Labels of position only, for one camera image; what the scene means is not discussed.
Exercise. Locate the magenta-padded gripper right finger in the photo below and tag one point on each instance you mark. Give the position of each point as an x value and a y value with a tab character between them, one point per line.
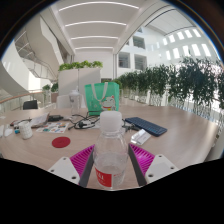
143	160

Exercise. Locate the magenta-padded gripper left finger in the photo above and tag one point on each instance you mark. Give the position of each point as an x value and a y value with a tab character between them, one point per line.
81	160

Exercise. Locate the clear red-label water bottle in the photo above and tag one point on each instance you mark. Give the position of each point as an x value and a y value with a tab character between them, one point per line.
110	150

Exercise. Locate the shiny white wrapper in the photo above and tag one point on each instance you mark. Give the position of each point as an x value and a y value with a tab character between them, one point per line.
140	137

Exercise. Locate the flat round red coaster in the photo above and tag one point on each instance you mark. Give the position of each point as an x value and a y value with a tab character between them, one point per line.
61	142

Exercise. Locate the white adapter block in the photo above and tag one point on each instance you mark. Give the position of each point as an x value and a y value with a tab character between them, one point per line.
85	123

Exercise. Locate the colourful sticker sheet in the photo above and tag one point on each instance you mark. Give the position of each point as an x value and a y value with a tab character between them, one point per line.
53	127

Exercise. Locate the black charger block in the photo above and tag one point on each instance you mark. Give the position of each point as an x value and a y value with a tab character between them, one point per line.
55	118

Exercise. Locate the clear white-cap sports bottle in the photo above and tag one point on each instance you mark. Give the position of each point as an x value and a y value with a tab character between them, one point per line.
74	103

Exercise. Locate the white chair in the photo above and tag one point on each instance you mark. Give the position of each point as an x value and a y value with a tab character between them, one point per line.
63	101

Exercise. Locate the green cat-print tote bag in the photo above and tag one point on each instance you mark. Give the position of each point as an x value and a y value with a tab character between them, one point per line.
96	100

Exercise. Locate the white grid-pattern mug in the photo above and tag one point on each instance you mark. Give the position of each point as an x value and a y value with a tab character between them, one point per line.
25	130

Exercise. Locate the small blue marker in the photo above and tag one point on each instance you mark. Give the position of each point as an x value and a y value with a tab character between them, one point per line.
17	131

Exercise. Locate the black wallet with white card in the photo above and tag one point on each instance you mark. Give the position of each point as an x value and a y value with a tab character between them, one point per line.
20	122

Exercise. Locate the brown planter with green plant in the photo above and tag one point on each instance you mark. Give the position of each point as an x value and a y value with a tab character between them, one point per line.
54	91

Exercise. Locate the black chair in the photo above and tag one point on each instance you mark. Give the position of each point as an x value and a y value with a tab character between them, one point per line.
30	105

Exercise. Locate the slim planter with green plant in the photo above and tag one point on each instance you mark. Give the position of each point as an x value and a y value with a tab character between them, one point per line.
46	91

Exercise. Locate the white computer mouse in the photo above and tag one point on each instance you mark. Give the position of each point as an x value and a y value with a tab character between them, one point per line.
8	132

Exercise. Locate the white cabinet topped with plants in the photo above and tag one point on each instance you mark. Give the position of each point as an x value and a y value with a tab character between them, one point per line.
80	80

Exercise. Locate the glass railing with wooden handrail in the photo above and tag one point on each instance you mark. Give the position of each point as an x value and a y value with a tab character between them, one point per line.
16	98

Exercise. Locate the row of green hedge plants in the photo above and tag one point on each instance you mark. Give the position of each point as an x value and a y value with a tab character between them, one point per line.
186	80

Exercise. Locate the ceiling strip lights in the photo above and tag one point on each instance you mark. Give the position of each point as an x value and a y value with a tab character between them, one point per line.
96	23

